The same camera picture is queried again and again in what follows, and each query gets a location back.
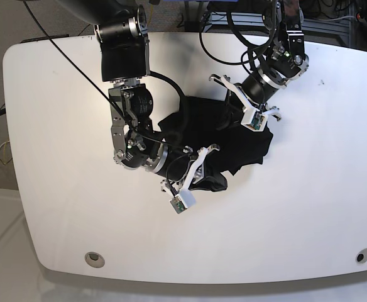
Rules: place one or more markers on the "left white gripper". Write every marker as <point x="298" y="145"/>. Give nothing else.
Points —
<point x="232" y="110"/>

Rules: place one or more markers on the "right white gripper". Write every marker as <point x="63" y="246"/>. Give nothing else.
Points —
<point x="189" y="169"/>

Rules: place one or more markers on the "black T-shirt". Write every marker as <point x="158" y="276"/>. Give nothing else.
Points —
<point x="239" y="146"/>

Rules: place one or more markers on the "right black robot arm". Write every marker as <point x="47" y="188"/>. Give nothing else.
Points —
<point x="121" y="30"/>

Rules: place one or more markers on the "left table grommet hole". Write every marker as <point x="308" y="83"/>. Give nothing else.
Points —
<point x="94" y="260"/>

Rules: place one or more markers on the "table grommet hole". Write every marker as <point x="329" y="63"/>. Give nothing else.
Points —
<point x="94" y="260"/>
<point x="361" y="257"/>

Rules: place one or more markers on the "right table grommet hole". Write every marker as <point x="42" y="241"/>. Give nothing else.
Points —
<point x="361" y="257"/>

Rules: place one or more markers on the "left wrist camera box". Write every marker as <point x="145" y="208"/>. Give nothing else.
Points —
<point x="254" y="120"/>

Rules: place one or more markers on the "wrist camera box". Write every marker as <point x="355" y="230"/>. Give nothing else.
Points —
<point x="182" y="201"/>
<point x="254" y="120"/>

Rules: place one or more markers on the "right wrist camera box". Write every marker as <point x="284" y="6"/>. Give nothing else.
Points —
<point x="182" y="201"/>

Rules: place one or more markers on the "aluminium frame rail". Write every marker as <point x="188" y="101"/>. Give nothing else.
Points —
<point x="193" y="11"/>

